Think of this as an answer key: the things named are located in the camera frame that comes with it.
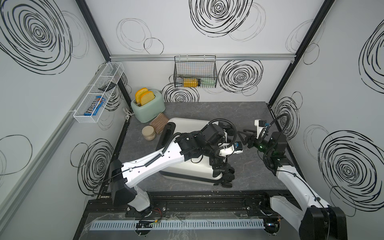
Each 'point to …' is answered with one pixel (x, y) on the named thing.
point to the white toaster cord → (127, 117)
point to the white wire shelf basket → (111, 72)
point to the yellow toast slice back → (138, 93)
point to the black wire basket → (195, 71)
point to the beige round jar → (148, 132)
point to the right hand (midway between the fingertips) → (242, 131)
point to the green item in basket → (208, 82)
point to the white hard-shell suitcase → (199, 170)
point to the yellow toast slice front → (146, 97)
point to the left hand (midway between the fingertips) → (228, 154)
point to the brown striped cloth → (159, 122)
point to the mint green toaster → (154, 107)
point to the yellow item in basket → (190, 82)
